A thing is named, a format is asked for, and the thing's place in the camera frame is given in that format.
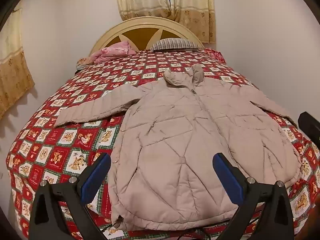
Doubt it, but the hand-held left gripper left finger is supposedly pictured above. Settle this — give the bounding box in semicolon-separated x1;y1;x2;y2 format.
29;152;112;240

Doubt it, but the red printed patchwork bedspread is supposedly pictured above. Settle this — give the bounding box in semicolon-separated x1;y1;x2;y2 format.
6;49;320;240

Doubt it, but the beige quilted puffer jacket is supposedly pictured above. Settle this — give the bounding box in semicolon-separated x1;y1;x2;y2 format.
54;64;303;233

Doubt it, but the red crumpled cloth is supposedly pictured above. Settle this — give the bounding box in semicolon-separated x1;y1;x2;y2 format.
204;48;227;63

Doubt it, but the beige patterned window curtain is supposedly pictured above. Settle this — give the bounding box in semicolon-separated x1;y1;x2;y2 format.
114;0;217;44

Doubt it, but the cream wooden headboard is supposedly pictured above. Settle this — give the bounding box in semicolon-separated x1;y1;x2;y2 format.
89;16;205;57

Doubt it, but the striped pillow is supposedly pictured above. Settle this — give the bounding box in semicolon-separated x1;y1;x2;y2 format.
150;38;204;52

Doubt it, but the small patterned cloth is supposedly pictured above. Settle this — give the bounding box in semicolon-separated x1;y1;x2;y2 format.
76;57;93;69

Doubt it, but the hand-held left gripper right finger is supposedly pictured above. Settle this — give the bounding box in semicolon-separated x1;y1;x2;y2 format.
212;152;295;240

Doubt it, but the pink floral blanket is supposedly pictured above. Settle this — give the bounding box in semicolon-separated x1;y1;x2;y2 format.
90;40;137;64

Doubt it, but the beige patterned side curtain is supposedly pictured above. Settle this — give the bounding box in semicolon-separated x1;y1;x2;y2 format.
0;7;35;120

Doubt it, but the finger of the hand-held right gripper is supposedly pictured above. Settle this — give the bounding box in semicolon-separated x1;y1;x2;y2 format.
298;111;320;143

